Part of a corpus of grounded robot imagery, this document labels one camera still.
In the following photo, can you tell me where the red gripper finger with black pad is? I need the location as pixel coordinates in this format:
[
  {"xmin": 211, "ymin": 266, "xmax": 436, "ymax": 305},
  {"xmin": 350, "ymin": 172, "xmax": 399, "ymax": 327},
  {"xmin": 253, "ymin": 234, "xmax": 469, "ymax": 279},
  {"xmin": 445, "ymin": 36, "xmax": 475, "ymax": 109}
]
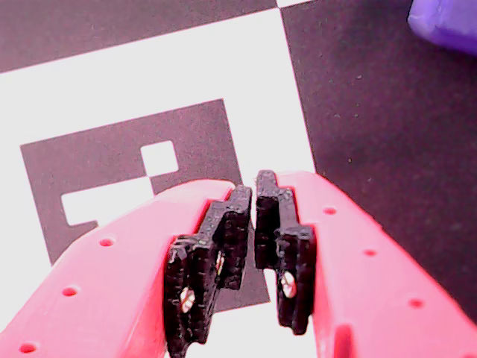
[
  {"xmin": 0, "ymin": 178, "xmax": 253, "ymax": 358},
  {"xmin": 254, "ymin": 169, "xmax": 477, "ymax": 358}
]

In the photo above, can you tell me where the blue cube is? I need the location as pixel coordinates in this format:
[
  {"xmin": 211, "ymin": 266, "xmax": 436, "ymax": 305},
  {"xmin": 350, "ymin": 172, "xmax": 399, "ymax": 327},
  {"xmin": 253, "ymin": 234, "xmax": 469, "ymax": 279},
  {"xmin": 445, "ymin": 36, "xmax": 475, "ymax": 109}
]
[{"xmin": 407, "ymin": 0, "xmax": 477, "ymax": 57}]

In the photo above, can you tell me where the black white marker checkerboard mat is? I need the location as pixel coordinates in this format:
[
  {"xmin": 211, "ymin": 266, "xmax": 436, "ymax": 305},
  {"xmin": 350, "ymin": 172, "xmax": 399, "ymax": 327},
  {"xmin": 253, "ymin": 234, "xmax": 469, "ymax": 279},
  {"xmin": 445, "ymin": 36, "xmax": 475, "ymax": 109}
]
[{"xmin": 0, "ymin": 0, "xmax": 477, "ymax": 358}]

